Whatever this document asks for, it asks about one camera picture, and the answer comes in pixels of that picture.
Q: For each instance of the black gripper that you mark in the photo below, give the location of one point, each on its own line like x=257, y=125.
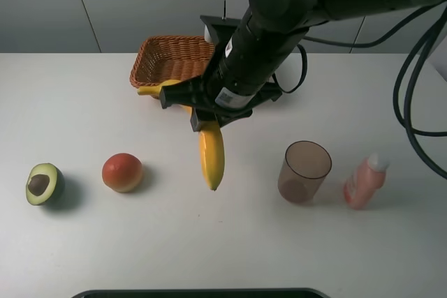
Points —
x=236, y=81

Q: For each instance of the yellow banana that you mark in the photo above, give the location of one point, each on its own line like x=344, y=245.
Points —
x=211, y=144

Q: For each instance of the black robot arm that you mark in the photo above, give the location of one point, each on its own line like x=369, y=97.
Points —
x=288, y=21

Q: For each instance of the brown wicker basket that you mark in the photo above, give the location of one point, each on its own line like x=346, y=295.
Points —
x=169, y=60

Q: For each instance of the red orange round fruit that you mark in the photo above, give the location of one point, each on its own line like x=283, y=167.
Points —
x=122, y=172

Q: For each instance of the brown translucent plastic cup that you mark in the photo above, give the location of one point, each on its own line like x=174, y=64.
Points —
x=306, y=165

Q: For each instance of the pink bottle white cap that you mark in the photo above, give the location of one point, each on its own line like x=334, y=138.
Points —
x=366, y=179

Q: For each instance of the halved green avocado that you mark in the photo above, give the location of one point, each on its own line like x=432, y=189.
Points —
x=45, y=185

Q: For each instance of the black tray edge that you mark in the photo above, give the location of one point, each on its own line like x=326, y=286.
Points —
x=201, y=293

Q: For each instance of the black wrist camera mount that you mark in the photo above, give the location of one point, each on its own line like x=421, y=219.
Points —
x=218, y=29

